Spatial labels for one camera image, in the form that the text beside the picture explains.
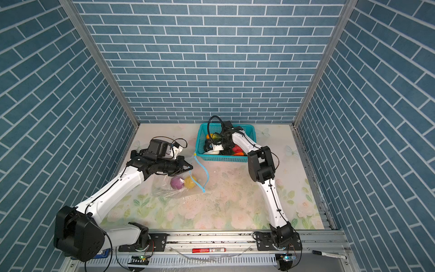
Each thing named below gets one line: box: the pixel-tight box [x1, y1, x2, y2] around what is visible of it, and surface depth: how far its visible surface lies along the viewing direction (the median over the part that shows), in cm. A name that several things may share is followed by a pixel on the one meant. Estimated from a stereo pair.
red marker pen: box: [192, 247, 226, 254], surface depth 72 cm
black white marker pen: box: [312, 249, 348, 260], surface depth 72 cm
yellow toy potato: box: [184, 175, 198, 189], surface depth 86 cm
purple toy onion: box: [169, 176, 185, 190], surface depth 88 cm
